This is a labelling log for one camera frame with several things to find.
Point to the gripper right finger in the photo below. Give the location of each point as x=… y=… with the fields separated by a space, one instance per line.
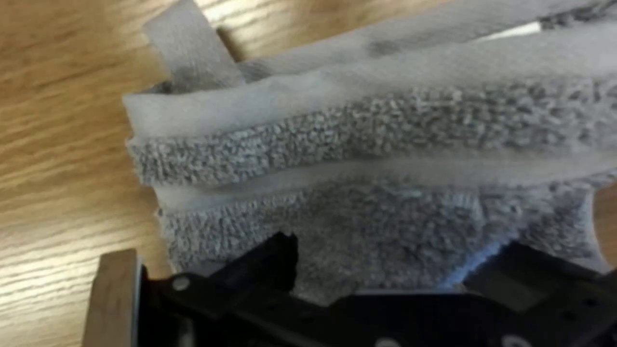
x=554 y=299

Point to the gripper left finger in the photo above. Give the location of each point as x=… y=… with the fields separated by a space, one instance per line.
x=250 y=294

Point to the grey towel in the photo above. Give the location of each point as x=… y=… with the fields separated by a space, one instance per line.
x=376 y=154

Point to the tan wooden block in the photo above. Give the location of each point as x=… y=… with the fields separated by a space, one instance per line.
x=112 y=299

